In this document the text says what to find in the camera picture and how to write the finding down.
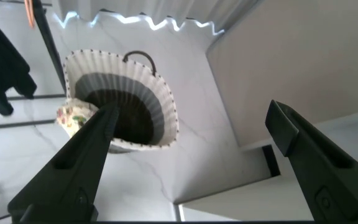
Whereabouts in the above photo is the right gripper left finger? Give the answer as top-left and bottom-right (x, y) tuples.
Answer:
(7, 101), (120, 222)

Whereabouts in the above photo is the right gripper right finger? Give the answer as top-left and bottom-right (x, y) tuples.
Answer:
(265, 99), (358, 222)

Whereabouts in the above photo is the cream printed garment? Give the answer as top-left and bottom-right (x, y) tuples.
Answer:
(56, 98), (101, 138)

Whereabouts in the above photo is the pink clothes hanger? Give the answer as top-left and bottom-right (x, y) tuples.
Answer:
(23, 0), (36, 29)

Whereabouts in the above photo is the white laundry basket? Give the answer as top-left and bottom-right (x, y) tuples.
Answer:
(62, 49), (180, 153)

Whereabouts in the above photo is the black clothes rack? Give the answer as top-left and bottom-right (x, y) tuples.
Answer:
(0, 0), (67, 131)

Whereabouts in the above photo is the white curtain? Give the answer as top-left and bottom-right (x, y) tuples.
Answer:
(51, 0), (260, 32)

